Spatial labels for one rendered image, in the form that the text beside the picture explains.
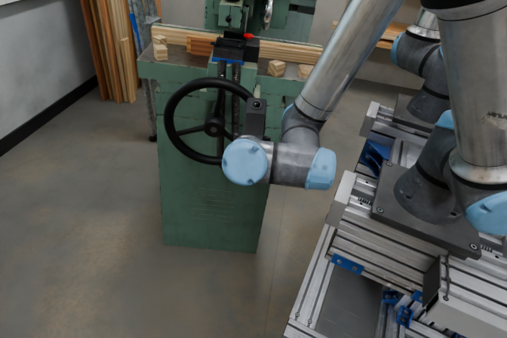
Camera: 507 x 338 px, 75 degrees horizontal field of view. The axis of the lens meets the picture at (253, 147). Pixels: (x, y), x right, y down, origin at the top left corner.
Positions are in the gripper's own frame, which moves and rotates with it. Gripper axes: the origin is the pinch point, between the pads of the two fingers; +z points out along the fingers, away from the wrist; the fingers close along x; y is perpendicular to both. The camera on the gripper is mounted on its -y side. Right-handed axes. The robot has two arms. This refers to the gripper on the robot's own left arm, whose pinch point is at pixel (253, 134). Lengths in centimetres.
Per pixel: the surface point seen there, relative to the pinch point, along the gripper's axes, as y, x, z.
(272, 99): -10.3, 4.1, 21.8
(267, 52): -26.6, 0.2, 30.3
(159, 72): -14.2, -32.4, 16.6
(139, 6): -51, -71, 89
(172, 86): -10.6, -28.6, 18.9
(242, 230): 48, -1, 53
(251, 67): -18.1, -3.1, 6.6
